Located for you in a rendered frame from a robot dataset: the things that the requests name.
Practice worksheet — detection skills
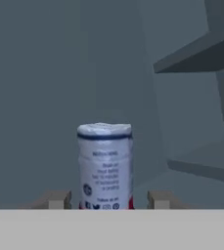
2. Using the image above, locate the grey cabinet bottom board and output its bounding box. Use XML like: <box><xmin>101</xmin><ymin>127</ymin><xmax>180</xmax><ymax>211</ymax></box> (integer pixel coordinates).
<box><xmin>167</xmin><ymin>136</ymin><xmax>224</xmax><ymax>186</ymax></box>

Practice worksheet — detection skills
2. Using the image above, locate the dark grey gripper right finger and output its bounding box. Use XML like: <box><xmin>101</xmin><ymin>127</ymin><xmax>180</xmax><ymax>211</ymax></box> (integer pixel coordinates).
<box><xmin>147</xmin><ymin>189</ymin><xmax>196</xmax><ymax>210</ymax></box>

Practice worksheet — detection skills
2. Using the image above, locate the white condiment bottle with print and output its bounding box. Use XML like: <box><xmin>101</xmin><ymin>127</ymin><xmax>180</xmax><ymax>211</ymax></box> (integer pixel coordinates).
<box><xmin>76</xmin><ymin>122</ymin><xmax>135</xmax><ymax>210</ymax></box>

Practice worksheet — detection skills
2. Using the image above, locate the grey cabinet door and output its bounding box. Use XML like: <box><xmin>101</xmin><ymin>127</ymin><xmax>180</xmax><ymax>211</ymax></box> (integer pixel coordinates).
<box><xmin>0</xmin><ymin>0</ymin><xmax>170</xmax><ymax>210</ymax></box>

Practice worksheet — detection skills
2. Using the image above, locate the grey cabinet shelf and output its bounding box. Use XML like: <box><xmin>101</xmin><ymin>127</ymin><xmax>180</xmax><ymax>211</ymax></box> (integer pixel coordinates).
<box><xmin>153</xmin><ymin>29</ymin><xmax>224</xmax><ymax>74</ymax></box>

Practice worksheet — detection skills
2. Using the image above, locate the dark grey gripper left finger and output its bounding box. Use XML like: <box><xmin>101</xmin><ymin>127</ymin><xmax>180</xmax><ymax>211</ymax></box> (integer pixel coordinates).
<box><xmin>20</xmin><ymin>189</ymin><xmax>72</xmax><ymax>210</ymax></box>

